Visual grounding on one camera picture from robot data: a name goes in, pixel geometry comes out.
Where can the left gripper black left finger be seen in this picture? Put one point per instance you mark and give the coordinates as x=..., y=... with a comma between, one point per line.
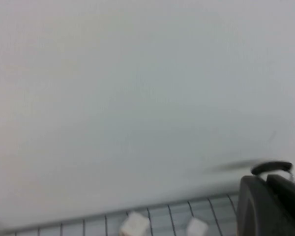
x=255, y=211

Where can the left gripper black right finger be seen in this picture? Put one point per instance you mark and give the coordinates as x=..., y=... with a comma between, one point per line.
x=288, y=196

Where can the white foam cube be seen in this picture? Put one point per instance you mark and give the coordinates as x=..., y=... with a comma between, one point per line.
x=197, y=227

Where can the white cube left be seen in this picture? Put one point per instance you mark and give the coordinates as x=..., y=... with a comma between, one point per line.
x=135, y=225

